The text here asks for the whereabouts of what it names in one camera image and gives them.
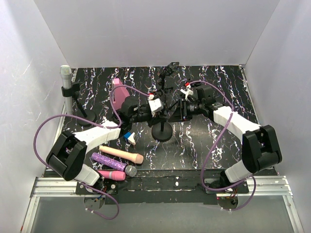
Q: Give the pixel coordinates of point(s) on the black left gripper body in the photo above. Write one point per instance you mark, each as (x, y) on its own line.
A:
(142, 116)

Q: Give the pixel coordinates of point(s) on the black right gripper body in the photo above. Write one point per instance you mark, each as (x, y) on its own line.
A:
(194, 108)

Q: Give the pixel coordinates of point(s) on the black round-base stand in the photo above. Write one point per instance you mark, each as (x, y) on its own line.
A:
(85, 114)
(162, 131)

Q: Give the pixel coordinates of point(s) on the beige microphone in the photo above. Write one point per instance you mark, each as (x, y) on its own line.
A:
(133, 157)

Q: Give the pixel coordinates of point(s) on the black tripod shock-mount stand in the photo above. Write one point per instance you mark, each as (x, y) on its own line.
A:
(165, 88)

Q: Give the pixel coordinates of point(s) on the purple glitter microphone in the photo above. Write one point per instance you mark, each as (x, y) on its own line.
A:
(107, 161)

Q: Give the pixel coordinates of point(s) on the pink plastic microphone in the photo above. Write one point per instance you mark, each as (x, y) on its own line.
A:
(113, 175)

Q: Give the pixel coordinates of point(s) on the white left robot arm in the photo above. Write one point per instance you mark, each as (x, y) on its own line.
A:
(67, 155)

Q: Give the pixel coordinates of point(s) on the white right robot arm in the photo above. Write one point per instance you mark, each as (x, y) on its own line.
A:
(260, 147)

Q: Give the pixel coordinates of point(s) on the silver microphone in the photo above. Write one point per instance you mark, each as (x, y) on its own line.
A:
(65, 72)

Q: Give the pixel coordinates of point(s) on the blue and white small block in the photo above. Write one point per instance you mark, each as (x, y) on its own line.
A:
(130, 138)

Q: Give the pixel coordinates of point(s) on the pink wedge-shaped box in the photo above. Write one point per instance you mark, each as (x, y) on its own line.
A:
(120, 96)

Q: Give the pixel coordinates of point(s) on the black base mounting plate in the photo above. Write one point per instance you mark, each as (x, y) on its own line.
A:
(160, 186)

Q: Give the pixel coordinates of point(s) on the aluminium frame rail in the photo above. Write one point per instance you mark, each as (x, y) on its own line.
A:
(57, 206)

